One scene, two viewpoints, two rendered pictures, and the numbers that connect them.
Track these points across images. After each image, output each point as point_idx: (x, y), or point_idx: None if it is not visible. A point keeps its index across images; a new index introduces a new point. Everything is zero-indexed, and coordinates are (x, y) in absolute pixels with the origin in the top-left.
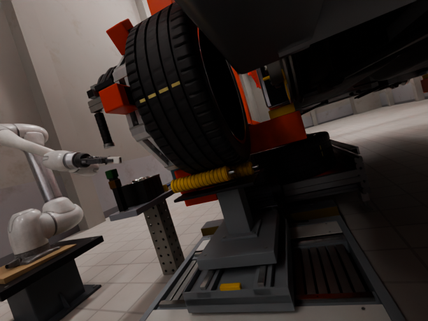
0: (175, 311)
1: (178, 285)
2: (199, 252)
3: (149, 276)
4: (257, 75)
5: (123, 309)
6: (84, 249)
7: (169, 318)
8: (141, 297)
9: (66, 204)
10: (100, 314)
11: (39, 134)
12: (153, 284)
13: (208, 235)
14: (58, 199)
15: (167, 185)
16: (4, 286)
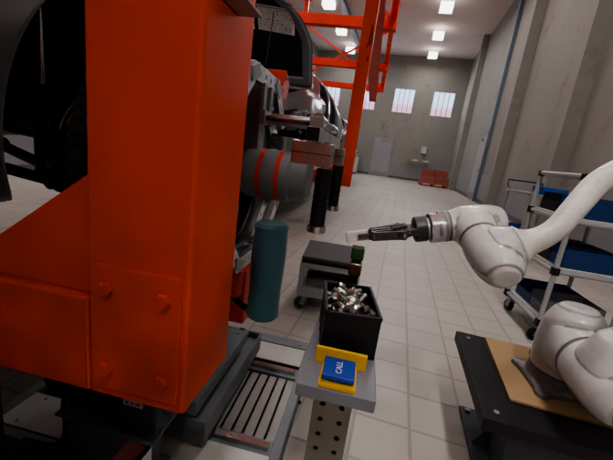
0: (274, 359)
1: (285, 397)
2: (260, 444)
3: None
4: (2, 109)
5: (362, 417)
6: (472, 393)
7: (277, 355)
8: (348, 429)
9: (595, 351)
10: (396, 420)
11: None
12: (344, 452)
13: None
14: (604, 332)
15: (324, 362)
16: (472, 338)
